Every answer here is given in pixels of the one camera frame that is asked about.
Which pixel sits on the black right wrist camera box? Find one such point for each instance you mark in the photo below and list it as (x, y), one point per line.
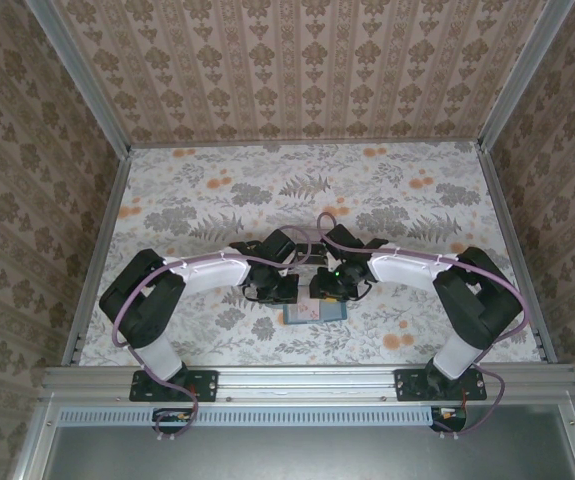
(344, 242)

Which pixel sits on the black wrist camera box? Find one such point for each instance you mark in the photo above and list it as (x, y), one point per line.
(344, 242)
(279, 245)

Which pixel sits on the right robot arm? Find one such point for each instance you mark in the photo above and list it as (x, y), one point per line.
(402, 272)

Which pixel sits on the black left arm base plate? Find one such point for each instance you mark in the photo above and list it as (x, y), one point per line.
(202, 385)

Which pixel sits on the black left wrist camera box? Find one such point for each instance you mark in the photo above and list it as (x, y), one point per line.
(279, 245)

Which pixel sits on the aluminium front frame beam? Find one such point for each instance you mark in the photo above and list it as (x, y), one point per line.
(307, 382)

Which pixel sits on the white pink floral card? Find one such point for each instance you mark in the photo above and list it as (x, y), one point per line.
(311, 309)

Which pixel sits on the black connector board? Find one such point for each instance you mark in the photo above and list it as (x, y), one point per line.
(449, 420)
(172, 422)

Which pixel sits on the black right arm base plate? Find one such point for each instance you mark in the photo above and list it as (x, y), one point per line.
(409, 385)

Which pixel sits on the aluminium corner post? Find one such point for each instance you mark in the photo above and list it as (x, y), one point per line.
(517, 75)
(82, 85)

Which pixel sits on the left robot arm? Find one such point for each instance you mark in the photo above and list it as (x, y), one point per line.
(207, 272)

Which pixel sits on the aluminium side rail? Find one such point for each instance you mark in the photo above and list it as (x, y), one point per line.
(99, 235)
(512, 225)

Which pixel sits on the grey metal sheet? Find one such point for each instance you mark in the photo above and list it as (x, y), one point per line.
(292, 455)

